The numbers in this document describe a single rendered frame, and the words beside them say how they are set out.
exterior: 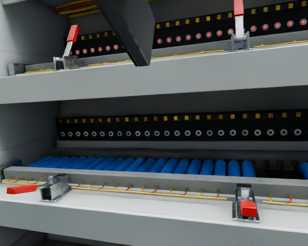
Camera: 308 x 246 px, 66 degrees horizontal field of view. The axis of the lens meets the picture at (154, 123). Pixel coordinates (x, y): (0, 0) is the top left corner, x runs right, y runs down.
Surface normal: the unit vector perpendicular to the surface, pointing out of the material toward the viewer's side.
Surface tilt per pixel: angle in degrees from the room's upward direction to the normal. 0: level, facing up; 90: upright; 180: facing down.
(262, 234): 110
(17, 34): 90
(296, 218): 20
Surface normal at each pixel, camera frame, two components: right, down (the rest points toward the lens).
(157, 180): -0.30, 0.19
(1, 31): 0.95, -0.02
